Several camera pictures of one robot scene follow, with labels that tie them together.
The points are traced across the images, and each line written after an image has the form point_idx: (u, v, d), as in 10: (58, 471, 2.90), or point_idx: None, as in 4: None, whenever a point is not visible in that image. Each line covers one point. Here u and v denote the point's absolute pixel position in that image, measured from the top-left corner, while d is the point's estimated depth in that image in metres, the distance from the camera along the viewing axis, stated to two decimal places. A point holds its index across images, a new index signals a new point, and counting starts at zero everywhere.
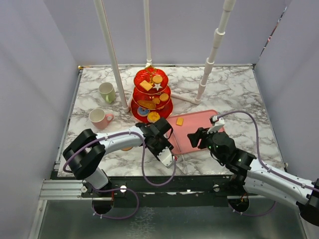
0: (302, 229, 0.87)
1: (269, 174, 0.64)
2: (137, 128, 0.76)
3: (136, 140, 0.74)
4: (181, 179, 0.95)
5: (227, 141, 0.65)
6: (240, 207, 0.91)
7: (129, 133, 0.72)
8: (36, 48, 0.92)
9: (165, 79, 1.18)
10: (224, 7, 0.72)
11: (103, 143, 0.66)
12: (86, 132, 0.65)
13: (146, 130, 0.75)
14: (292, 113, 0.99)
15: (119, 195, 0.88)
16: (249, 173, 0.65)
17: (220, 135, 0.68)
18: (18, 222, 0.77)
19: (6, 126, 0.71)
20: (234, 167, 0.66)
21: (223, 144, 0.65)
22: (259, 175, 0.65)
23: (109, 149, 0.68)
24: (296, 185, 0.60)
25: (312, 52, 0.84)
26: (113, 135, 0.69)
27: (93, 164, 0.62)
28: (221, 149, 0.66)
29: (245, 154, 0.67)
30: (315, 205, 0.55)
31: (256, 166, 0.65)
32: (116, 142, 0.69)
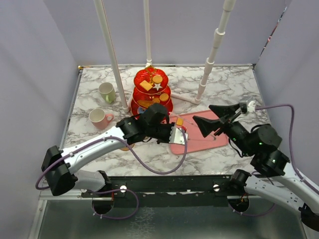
0: (302, 230, 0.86)
1: (301, 183, 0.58)
2: (117, 129, 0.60)
3: (118, 144, 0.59)
4: (181, 179, 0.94)
5: (275, 141, 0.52)
6: (241, 207, 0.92)
7: (103, 140, 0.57)
8: (36, 48, 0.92)
9: (165, 79, 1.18)
10: (224, 7, 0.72)
11: (69, 162, 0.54)
12: (50, 150, 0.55)
13: (131, 128, 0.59)
14: (292, 113, 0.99)
15: (119, 195, 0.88)
16: (279, 177, 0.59)
17: (266, 130, 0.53)
18: (17, 221, 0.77)
19: (6, 126, 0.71)
20: (264, 168, 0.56)
21: (272, 144, 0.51)
22: (291, 182, 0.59)
23: (83, 163, 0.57)
24: None
25: (313, 51, 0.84)
26: (81, 148, 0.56)
27: (64, 182, 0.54)
28: (262, 147, 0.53)
29: (278, 153, 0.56)
30: None
31: (290, 172, 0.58)
32: (86, 156, 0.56)
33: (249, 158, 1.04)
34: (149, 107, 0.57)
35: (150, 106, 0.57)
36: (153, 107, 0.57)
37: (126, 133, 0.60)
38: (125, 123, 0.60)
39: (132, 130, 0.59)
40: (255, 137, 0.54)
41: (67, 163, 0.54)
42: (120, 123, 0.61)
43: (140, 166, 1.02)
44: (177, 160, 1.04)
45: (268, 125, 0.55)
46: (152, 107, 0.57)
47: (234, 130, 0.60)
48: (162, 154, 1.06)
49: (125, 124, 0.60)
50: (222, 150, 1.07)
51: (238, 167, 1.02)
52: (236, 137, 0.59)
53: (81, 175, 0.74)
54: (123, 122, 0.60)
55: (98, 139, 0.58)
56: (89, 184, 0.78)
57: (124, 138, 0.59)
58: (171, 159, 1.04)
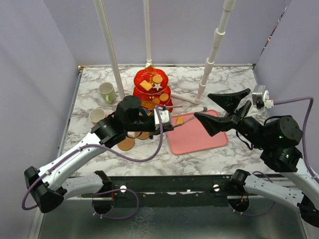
0: (302, 229, 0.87)
1: (312, 180, 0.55)
2: (93, 135, 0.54)
3: (98, 151, 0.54)
4: (181, 179, 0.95)
5: (297, 136, 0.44)
6: (240, 207, 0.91)
7: (78, 150, 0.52)
8: (36, 48, 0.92)
9: (164, 79, 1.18)
10: (224, 7, 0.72)
11: (47, 180, 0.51)
12: (26, 172, 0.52)
13: (108, 131, 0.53)
14: (292, 113, 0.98)
15: (119, 195, 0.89)
16: (292, 174, 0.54)
17: (289, 123, 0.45)
18: (17, 221, 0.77)
19: (6, 126, 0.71)
20: (277, 163, 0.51)
21: (294, 138, 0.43)
22: (301, 179, 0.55)
23: (65, 178, 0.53)
24: None
25: (313, 51, 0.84)
26: (58, 164, 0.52)
27: (49, 200, 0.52)
28: (282, 142, 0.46)
29: (292, 149, 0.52)
30: None
31: (302, 168, 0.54)
32: (64, 171, 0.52)
33: (249, 158, 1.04)
34: (120, 105, 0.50)
35: (121, 103, 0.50)
36: (122, 104, 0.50)
37: (103, 136, 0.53)
38: (101, 126, 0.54)
39: (109, 132, 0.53)
40: (274, 130, 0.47)
41: (45, 182, 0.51)
42: (95, 128, 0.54)
43: (140, 166, 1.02)
44: (177, 160, 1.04)
45: (290, 116, 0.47)
46: (122, 104, 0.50)
47: (245, 123, 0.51)
48: (161, 154, 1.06)
49: (100, 127, 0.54)
50: (222, 150, 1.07)
51: (238, 168, 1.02)
52: (246, 132, 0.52)
53: (72, 186, 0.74)
54: (98, 126, 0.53)
55: (74, 150, 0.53)
56: (85, 188, 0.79)
57: (101, 144, 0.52)
58: (171, 159, 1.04)
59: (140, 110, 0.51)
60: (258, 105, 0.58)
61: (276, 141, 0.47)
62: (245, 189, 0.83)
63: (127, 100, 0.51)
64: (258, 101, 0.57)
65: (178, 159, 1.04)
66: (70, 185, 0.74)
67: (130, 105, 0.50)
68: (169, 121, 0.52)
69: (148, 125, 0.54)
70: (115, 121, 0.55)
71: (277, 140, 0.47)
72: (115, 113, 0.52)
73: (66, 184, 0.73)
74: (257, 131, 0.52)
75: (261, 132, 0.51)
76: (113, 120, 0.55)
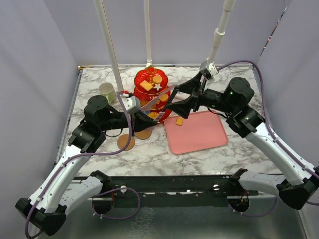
0: (302, 229, 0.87)
1: (274, 144, 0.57)
2: (72, 147, 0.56)
3: (82, 162, 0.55)
4: (181, 179, 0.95)
5: (245, 91, 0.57)
6: (241, 208, 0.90)
7: (63, 167, 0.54)
8: (36, 48, 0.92)
9: (164, 79, 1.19)
10: (224, 7, 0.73)
11: (42, 206, 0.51)
12: (17, 206, 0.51)
13: (86, 137, 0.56)
14: (292, 114, 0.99)
15: (119, 195, 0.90)
16: (251, 136, 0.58)
17: (240, 82, 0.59)
18: (16, 222, 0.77)
19: (5, 126, 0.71)
20: (237, 123, 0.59)
21: (240, 92, 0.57)
22: (262, 142, 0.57)
23: (59, 197, 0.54)
24: (297, 166, 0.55)
25: (312, 51, 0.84)
26: (47, 186, 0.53)
27: (52, 223, 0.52)
28: (235, 97, 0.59)
29: (253, 112, 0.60)
30: None
31: (262, 131, 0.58)
32: (56, 190, 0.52)
33: (249, 158, 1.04)
34: (87, 110, 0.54)
35: (87, 108, 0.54)
36: (88, 108, 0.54)
37: (84, 143, 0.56)
38: (77, 136, 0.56)
39: (88, 137, 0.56)
40: (228, 88, 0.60)
41: (40, 208, 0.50)
42: (72, 139, 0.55)
43: (140, 166, 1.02)
44: (178, 160, 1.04)
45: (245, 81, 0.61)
46: (88, 108, 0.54)
47: (208, 97, 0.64)
48: (162, 154, 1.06)
49: (77, 137, 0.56)
50: (222, 150, 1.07)
51: (239, 167, 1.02)
52: (214, 104, 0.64)
53: (71, 199, 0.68)
54: (75, 136, 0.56)
55: (58, 169, 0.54)
56: (87, 194, 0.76)
57: (83, 152, 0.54)
58: (171, 159, 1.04)
59: (107, 108, 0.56)
60: (207, 75, 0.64)
61: (233, 100, 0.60)
62: (240, 183, 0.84)
63: (92, 103, 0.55)
64: (206, 73, 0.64)
65: (179, 159, 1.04)
66: (69, 200, 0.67)
67: (97, 107, 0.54)
68: (136, 106, 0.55)
69: (124, 122, 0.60)
70: (88, 126, 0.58)
71: (232, 98, 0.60)
72: (86, 120, 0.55)
73: (64, 199, 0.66)
74: (221, 99, 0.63)
75: (224, 98, 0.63)
76: (86, 127, 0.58)
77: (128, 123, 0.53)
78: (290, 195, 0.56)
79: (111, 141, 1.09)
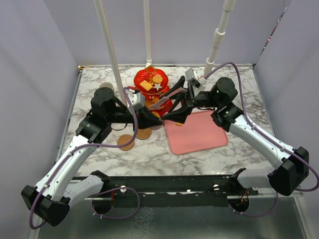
0: (302, 229, 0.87)
1: (252, 131, 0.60)
2: (79, 137, 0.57)
3: (88, 151, 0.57)
4: (181, 179, 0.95)
5: (230, 90, 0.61)
6: (241, 207, 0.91)
7: (70, 154, 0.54)
8: (36, 48, 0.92)
9: (165, 79, 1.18)
10: (224, 7, 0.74)
11: (47, 193, 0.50)
12: (23, 193, 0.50)
13: (93, 128, 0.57)
14: (292, 114, 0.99)
15: (119, 195, 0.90)
16: (232, 126, 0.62)
17: (226, 82, 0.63)
18: (16, 221, 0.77)
19: (6, 126, 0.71)
20: (218, 118, 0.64)
21: (226, 92, 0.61)
22: (242, 131, 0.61)
23: (64, 186, 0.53)
24: (275, 147, 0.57)
25: (312, 51, 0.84)
26: (54, 174, 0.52)
27: (57, 212, 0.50)
28: (220, 96, 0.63)
29: (235, 109, 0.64)
30: (287, 168, 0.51)
31: (241, 121, 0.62)
32: (62, 179, 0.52)
33: (249, 158, 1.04)
34: (93, 101, 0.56)
35: (94, 99, 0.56)
36: (95, 98, 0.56)
37: (90, 133, 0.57)
38: (84, 127, 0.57)
39: (95, 128, 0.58)
40: (215, 87, 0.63)
41: (47, 195, 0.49)
42: (79, 130, 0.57)
43: (140, 166, 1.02)
44: (178, 160, 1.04)
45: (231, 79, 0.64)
46: (95, 100, 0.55)
47: (198, 99, 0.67)
48: (162, 154, 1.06)
49: (84, 128, 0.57)
50: (222, 150, 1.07)
51: (239, 167, 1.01)
52: (204, 104, 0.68)
53: (74, 192, 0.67)
54: (81, 127, 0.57)
55: (65, 157, 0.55)
56: (89, 190, 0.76)
57: (90, 142, 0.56)
58: (171, 159, 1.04)
59: (113, 100, 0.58)
60: (196, 85, 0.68)
61: (219, 99, 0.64)
62: (239, 182, 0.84)
63: (99, 95, 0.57)
64: (194, 83, 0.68)
65: (179, 159, 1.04)
66: (72, 193, 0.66)
67: (103, 98, 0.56)
68: (140, 103, 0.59)
69: (128, 116, 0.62)
70: (95, 118, 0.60)
71: (218, 97, 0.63)
72: (93, 111, 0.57)
73: (67, 192, 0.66)
74: (209, 98, 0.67)
75: (211, 97, 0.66)
76: (93, 118, 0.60)
77: (134, 118, 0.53)
78: (275, 181, 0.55)
79: (111, 141, 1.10)
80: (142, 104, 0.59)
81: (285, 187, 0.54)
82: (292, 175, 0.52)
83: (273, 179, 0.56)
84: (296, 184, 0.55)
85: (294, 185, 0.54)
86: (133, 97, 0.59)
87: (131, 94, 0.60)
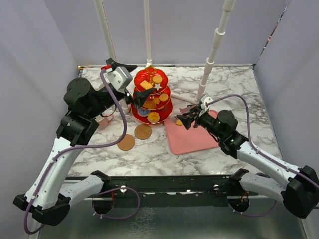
0: (302, 229, 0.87)
1: (257, 155, 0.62)
2: (60, 140, 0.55)
3: (73, 154, 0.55)
4: (181, 179, 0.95)
5: (232, 121, 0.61)
6: (241, 207, 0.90)
7: (53, 162, 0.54)
8: (36, 48, 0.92)
9: (164, 79, 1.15)
10: (224, 7, 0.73)
11: (38, 203, 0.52)
12: (16, 204, 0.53)
13: (75, 128, 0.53)
14: (292, 113, 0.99)
15: (119, 195, 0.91)
16: (238, 153, 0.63)
17: (226, 113, 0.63)
18: (16, 221, 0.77)
19: (6, 126, 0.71)
20: (226, 147, 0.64)
21: (228, 123, 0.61)
22: (248, 156, 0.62)
23: (55, 193, 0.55)
24: (280, 168, 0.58)
25: (312, 51, 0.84)
26: (40, 184, 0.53)
27: (53, 216, 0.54)
28: (222, 126, 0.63)
29: (241, 139, 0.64)
30: (295, 188, 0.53)
31: (245, 147, 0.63)
32: (49, 187, 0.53)
33: None
34: (68, 97, 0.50)
35: (67, 95, 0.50)
36: (70, 94, 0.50)
37: (74, 132, 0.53)
38: (65, 127, 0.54)
39: (78, 126, 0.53)
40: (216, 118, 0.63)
41: (37, 206, 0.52)
42: (60, 131, 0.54)
43: (140, 166, 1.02)
44: (178, 160, 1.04)
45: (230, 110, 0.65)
46: (69, 96, 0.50)
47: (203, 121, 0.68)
48: (162, 154, 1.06)
49: (65, 128, 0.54)
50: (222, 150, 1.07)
51: (239, 167, 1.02)
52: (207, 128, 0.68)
53: (75, 192, 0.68)
54: (63, 128, 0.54)
55: (50, 165, 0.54)
56: (89, 190, 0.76)
57: (73, 146, 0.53)
58: (171, 159, 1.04)
59: (90, 93, 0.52)
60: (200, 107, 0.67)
61: (221, 128, 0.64)
62: (240, 184, 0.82)
63: (72, 89, 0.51)
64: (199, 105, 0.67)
65: (179, 159, 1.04)
66: (73, 192, 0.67)
67: (78, 93, 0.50)
68: (126, 76, 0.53)
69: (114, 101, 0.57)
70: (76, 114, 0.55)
71: (220, 127, 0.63)
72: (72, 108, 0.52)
73: (68, 191, 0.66)
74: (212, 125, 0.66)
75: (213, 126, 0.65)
76: (75, 115, 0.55)
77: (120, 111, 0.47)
78: (290, 202, 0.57)
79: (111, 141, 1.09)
80: (129, 76, 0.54)
81: (300, 207, 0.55)
82: (301, 194, 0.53)
83: (288, 201, 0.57)
84: (312, 202, 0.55)
85: (309, 204, 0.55)
86: (116, 76, 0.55)
87: (111, 74, 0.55)
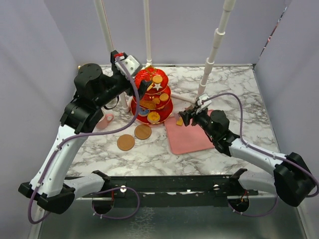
0: (302, 229, 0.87)
1: (247, 148, 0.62)
2: (64, 127, 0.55)
3: (78, 142, 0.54)
4: (181, 179, 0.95)
5: (223, 120, 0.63)
6: (241, 207, 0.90)
7: (57, 149, 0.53)
8: (36, 48, 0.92)
9: (165, 79, 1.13)
10: (224, 8, 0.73)
11: (43, 191, 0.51)
12: (20, 191, 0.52)
13: (79, 115, 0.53)
14: (291, 113, 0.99)
15: (119, 195, 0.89)
16: (231, 149, 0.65)
17: (218, 113, 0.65)
18: (16, 222, 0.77)
19: (6, 126, 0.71)
20: (220, 145, 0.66)
21: (219, 122, 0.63)
22: (238, 150, 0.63)
23: (60, 181, 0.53)
24: (267, 157, 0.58)
25: (312, 51, 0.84)
26: (45, 172, 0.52)
27: (58, 204, 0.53)
28: (215, 125, 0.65)
29: (234, 138, 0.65)
30: (280, 174, 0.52)
31: (237, 142, 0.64)
32: (54, 175, 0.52)
33: None
34: (78, 80, 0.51)
35: (78, 77, 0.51)
36: (79, 77, 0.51)
37: (78, 119, 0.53)
38: (69, 114, 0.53)
39: (81, 114, 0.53)
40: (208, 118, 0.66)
41: (42, 193, 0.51)
42: (64, 119, 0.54)
43: (140, 166, 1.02)
44: (178, 160, 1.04)
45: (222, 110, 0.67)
46: (79, 79, 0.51)
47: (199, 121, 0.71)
48: (162, 154, 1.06)
49: (69, 115, 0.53)
50: None
51: (239, 167, 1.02)
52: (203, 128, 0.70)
53: (78, 184, 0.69)
54: (67, 115, 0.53)
55: (54, 153, 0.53)
56: (89, 189, 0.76)
57: (78, 133, 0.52)
58: (171, 159, 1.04)
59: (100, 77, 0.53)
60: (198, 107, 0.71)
61: (214, 128, 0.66)
62: (239, 183, 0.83)
63: (83, 73, 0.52)
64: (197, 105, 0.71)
65: (179, 159, 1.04)
66: (76, 184, 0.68)
67: (89, 76, 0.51)
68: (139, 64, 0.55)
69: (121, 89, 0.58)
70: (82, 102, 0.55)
71: (213, 126, 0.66)
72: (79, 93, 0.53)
73: (71, 182, 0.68)
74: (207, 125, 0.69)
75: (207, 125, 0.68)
76: (80, 104, 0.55)
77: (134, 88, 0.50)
78: (283, 191, 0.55)
79: (111, 141, 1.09)
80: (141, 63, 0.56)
81: (291, 195, 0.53)
82: (289, 180, 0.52)
83: (281, 191, 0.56)
84: (305, 190, 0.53)
85: (301, 193, 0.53)
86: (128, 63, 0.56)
87: (123, 63, 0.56)
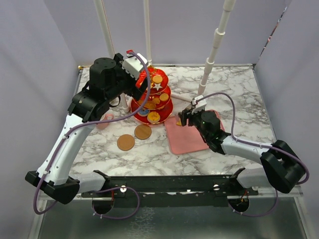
0: (302, 229, 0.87)
1: (237, 143, 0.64)
2: (72, 115, 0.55)
3: (85, 131, 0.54)
4: (181, 179, 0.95)
5: (213, 120, 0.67)
6: (240, 207, 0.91)
7: (65, 137, 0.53)
8: (36, 48, 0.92)
9: (164, 79, 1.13)
10: (224, 7, 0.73)
11: (50, 179, 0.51)
12: (27, 179, 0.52)
13: (86, 104, 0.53)
14: (291, 113, 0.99)
15: (119, 195, 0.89)
16: (223, 147, 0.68)
17: (208, 113, 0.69)
18: (16, 222, 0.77)
19: (6, 126, 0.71)
20: (213, 144, 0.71)
21: (209, 122, 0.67)
22: (230, 146, 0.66)
23: (66, 171, 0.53)
24: (255, 147, 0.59)
25: (312, 51, 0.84)
26: (52, 160, 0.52)
27: (64, 193, 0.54)
28: (207, 125, 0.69)
29: (226, 136, 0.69)
30: (267, 160, 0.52)
31: (227, 139, 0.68)
32: (61, 164, 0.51)
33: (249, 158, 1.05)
34: (94, 68, 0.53)
35: (94, 66, 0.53)
36: (95, 67, 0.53)
37: (85, 108, 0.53)
38: (77, 103, 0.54)
39: (90, 103, 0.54)
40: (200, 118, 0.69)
41: (49, 181, 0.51)
42: (71, 108, 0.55)
43: (140, 166, 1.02)
44: (178, 160, 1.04)
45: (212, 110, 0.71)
46: (95, 67, 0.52)
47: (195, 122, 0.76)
48: (162, 154, 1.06)
49: (77, 104, 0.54)
50: None
51: (239, 167, 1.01)
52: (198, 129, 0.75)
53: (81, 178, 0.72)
54: (75, 104, 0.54)
55: (62, 141, 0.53)
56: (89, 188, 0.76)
57: (85, 121, 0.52)
58: (171, 159, 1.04)
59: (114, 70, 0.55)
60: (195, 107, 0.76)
61: (207, 128, 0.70)
62: (239, 182, 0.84)
63: (98, 63, 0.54)
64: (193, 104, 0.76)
65: (179, 159, 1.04)
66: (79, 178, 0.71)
67: (105, 66, 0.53)
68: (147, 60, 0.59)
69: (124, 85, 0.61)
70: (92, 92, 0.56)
71: (205, 126, 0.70)
72: (92, 81, 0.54)
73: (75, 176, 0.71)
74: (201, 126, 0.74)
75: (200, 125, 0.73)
76: (89, 94, 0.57)
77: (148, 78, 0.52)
78: (275, 181, 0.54)
79: (111, 141, 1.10)
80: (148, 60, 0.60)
81: (282, 182, 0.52)
82: (277, 166, 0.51)
83: (273, 181, 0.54)
84: (294, 176, 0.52)
85: (291, 178, 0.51)
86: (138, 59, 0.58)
87: (134, 58, 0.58)
